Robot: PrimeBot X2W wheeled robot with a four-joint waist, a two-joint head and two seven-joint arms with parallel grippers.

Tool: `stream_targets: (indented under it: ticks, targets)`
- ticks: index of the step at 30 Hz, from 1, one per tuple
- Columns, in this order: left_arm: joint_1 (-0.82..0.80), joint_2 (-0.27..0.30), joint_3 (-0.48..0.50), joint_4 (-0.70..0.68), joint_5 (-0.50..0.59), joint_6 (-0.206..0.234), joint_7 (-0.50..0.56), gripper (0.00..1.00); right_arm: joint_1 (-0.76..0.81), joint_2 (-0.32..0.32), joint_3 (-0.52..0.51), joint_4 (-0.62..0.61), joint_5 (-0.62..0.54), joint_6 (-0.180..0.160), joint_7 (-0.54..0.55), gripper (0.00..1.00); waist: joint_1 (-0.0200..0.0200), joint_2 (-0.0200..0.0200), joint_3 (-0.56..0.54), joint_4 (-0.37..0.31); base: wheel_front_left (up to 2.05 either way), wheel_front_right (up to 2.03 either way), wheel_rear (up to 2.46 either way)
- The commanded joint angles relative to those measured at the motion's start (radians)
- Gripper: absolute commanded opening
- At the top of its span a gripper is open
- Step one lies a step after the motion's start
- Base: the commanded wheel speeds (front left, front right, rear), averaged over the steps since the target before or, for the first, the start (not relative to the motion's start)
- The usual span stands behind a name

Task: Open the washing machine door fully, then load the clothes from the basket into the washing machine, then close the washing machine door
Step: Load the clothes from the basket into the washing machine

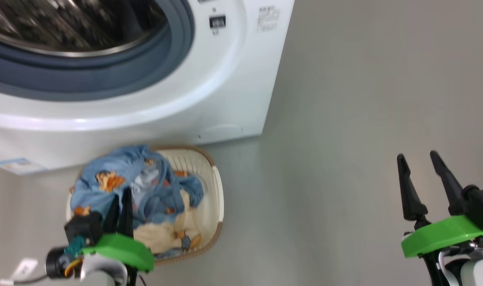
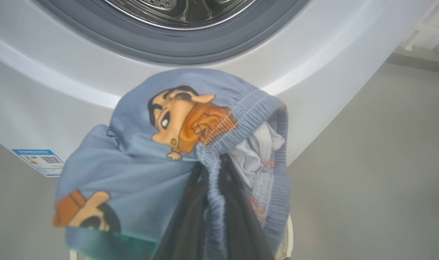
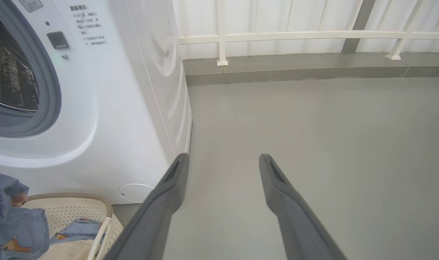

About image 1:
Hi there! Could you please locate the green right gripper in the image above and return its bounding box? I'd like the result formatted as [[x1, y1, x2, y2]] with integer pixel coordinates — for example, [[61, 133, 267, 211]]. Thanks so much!
[[396, 151, 483, 286]]

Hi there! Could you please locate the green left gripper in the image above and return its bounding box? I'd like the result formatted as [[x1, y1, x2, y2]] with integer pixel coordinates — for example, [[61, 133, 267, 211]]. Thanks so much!
[[79, 187, 155, 286]]

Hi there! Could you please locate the cream fabric garment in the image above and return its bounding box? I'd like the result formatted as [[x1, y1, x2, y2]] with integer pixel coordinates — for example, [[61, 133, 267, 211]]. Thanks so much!
[[133, 201, 204, 255]]

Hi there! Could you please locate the blue printed garment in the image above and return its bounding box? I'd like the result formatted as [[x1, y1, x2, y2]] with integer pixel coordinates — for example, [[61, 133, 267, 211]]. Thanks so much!
[[70, 144, 205, 249]]

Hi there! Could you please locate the cream perforated laundry basket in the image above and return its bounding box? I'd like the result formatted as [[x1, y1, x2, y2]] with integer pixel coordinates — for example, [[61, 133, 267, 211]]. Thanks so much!
[[66, 145, 225, 266]]

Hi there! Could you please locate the grey rubber door gasket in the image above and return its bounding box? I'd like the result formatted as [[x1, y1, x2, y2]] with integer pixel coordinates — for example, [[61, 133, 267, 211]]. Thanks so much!
[[0, 0, 195, 102]]

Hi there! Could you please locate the white washing machine body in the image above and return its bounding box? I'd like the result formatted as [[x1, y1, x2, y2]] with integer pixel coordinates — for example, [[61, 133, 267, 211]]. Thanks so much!
[[0, 0, 295, 175]]

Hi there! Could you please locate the steel washing machine drum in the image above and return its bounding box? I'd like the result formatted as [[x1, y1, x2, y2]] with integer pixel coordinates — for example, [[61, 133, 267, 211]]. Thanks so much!
[[0, 0, 171, 58]]

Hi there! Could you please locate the blue energy label sticker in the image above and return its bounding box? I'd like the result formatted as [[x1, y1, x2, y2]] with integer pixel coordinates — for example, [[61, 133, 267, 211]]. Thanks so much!
[[0, 157, 47, 175]]

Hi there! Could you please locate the round white filter cover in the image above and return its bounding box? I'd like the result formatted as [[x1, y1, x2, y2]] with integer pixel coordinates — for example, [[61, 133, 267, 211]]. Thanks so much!
[[198, 124, 244, 139]]

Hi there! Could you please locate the white paper cable tag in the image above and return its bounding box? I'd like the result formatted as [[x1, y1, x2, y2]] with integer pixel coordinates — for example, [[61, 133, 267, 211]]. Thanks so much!
[[12, 258, 39, 280]]

